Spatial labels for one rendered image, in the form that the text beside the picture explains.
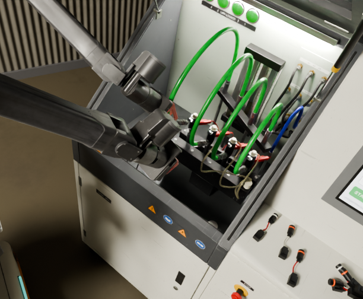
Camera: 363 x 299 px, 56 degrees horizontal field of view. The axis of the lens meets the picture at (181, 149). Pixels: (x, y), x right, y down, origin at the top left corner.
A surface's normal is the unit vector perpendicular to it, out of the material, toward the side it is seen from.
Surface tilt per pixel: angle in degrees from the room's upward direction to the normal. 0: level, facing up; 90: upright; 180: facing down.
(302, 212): 76
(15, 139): 0
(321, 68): 90
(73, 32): 54
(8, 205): 0
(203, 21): 90
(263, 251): 0
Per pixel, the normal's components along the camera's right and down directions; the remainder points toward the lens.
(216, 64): -0.59, 0.54
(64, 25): -0.01, 0.22
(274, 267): 0.17, -0.65
